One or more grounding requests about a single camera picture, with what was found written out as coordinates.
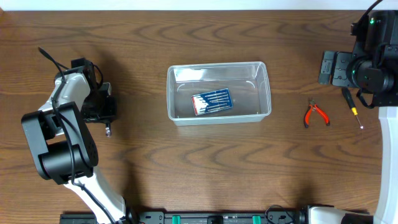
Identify chrome ring wrench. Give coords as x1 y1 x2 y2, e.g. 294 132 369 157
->
105 123 112 138

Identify blue screwdriver set case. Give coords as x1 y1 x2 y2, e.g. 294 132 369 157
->
191 88 233 116

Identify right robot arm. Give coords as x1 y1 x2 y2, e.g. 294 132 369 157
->
297 8 397 223

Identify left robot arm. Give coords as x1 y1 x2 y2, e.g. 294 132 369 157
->
21 58 138 223

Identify clear plastic container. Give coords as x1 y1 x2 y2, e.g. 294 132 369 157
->
167 62 272 126

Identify black yellow screwdriver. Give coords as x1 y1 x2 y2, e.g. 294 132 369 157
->
341 88 364 129

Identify red black pliers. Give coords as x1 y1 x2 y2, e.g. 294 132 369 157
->
303 98 331 129

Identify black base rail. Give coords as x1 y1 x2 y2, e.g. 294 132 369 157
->
59 207 373 224

